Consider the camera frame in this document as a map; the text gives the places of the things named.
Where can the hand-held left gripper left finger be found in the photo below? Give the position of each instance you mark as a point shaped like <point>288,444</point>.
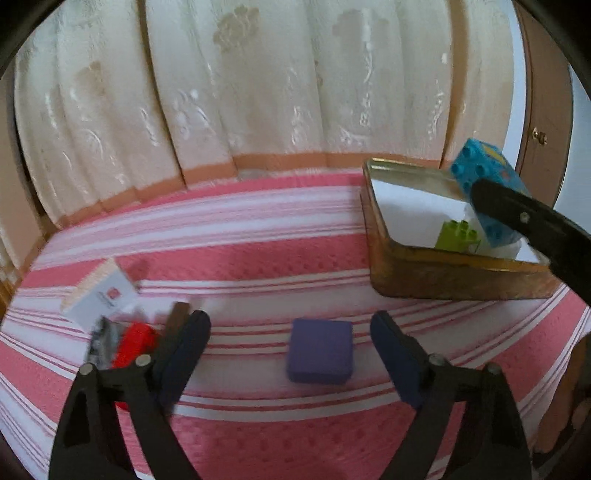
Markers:
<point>184,360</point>

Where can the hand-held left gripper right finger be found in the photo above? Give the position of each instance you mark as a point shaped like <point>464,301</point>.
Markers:
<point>397,364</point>

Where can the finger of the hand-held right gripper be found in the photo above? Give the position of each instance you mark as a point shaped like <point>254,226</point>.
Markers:
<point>531,221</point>

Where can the red toy block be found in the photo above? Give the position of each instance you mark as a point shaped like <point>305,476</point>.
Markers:
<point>136,339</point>

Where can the green toy brick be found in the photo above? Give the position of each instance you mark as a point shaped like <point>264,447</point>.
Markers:
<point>455,237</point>

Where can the blue toy brick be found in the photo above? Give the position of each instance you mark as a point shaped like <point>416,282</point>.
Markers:
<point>480,161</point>

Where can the purple square block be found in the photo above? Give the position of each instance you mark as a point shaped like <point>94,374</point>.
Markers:
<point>318,350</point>

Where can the grey sparkly hair clip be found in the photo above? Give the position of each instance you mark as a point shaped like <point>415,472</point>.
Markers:
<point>105,341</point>

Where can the golden metal tin box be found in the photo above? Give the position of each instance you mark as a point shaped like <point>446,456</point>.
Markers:
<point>438,279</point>

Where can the small white cardboard box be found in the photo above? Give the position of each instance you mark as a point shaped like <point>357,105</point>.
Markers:
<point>106,295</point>

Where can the small brown block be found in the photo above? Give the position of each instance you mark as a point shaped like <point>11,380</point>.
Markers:
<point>176,318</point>

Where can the brass door knob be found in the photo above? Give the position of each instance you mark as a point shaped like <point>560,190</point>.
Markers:
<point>539,136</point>

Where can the white paper liner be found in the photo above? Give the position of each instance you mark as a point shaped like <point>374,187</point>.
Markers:
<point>406,207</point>

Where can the brown wooden door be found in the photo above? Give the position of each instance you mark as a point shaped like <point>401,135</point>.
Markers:
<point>549,92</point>

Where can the pink striped cloth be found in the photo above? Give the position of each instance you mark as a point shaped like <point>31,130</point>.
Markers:
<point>277,258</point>

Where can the cream floral curtain orange hem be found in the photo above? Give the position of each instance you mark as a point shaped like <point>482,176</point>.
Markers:
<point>277,83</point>

